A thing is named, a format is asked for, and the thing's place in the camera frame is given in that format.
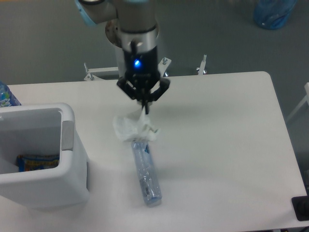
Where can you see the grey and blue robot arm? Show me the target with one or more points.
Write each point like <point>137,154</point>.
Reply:
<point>138,34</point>

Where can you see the white tissue paper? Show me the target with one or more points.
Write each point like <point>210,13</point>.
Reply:
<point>136,125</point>

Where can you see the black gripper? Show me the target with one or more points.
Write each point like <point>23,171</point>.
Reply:
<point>140,77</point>

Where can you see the black device at table corner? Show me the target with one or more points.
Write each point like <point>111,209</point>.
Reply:
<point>301,207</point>

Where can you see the clear plastic bottle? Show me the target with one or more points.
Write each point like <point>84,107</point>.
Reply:
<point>150,187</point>

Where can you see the blue labelled bottle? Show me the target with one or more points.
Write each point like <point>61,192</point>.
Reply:
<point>7,98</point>

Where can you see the blue snack wrapper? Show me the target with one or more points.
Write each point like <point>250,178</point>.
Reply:
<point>27,163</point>

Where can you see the white frame at right edge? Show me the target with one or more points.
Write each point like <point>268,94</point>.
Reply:
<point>304,101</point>

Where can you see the blue plastic bag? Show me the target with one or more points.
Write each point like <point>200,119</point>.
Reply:
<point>273,14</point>

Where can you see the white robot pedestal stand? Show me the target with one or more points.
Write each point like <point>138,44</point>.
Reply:
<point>110,73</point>

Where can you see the white plastic trash can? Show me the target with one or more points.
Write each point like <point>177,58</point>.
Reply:
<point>43,129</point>

